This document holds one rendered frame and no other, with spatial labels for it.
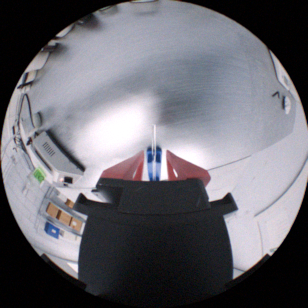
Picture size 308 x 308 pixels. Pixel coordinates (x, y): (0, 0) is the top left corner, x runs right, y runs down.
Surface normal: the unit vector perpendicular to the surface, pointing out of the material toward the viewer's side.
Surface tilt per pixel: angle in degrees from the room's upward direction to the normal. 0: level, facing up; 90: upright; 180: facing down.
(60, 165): 90
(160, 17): 0
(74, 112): 0
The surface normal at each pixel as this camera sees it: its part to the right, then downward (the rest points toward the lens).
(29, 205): 0.96, -0.22
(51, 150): 0.84, -0.44
